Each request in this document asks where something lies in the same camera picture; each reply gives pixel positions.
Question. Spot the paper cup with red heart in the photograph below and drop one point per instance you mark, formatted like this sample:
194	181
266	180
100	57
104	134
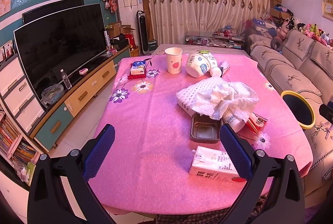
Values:
174	59

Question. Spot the pink floral tablecloth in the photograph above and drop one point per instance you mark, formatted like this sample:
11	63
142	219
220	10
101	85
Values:
147	168

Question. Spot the yellow rim trash bin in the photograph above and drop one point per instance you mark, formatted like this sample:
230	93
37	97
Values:
301	109

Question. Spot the red snack wrapper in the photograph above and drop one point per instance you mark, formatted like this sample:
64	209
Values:
256	122

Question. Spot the clear water bottle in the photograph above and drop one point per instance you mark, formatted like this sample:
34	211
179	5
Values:
65	79

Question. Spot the beige sofa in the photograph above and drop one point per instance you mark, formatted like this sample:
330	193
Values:
303	65

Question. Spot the white drawer unit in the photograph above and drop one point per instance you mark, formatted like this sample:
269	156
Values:
18	97

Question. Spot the black tower fan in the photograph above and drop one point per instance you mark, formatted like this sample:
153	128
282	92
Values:
142	32

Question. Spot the blue tissue pack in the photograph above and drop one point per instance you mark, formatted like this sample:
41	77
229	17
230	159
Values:
138	68

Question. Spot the brown plastic tray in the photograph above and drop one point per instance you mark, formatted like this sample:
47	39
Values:
204	129

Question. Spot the white yogurt tub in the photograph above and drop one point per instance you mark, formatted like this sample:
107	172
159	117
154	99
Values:
197	65

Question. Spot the red flat box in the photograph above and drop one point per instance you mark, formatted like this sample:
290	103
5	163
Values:
137	76

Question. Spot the wooden tv cabinet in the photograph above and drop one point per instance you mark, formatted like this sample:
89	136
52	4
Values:
59	116

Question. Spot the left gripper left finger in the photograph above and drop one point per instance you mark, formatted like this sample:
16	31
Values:
47	200

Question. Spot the white bottle green base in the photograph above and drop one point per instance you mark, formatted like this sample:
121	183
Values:
214	69

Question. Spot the large black television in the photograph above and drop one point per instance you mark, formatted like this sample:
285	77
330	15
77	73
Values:
62	41

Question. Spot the white pill bottle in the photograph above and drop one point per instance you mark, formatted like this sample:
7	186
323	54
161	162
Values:
234	119

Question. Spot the low shelf with clutter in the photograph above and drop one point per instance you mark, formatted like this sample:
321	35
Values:
208	39

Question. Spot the white pink milk carton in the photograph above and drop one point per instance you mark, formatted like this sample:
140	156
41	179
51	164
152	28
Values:
214	164

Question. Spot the white foam net wrap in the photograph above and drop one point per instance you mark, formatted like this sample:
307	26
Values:
196	96

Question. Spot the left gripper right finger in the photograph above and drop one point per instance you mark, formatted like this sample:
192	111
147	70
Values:
285	202

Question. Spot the pile of plush toys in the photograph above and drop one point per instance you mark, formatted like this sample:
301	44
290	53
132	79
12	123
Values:
273	29

